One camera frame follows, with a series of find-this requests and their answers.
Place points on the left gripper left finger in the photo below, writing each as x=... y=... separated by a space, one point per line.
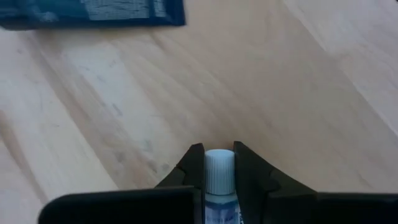
x=124 y=208

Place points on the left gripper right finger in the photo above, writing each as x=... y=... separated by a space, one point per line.
x=295 y=208

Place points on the white travel toothpaste tube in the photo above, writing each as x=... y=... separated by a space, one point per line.
x=219 y=171

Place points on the dark blue squeeze tube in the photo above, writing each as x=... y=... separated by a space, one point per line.
x=77 y=12

